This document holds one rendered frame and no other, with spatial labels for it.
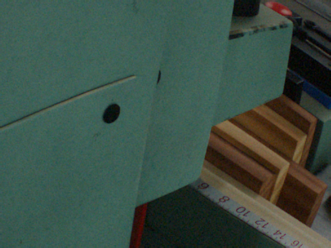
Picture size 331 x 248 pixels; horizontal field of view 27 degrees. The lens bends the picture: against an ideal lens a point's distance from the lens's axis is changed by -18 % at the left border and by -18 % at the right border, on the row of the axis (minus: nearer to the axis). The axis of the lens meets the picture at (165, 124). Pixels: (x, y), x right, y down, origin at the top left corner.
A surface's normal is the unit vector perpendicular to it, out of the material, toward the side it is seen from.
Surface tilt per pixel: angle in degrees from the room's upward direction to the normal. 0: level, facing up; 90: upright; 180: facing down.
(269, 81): 90
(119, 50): 90
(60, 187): 90
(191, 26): 90
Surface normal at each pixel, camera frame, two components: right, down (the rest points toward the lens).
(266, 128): -0.70, 0.27
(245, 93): 0.70, 0.47
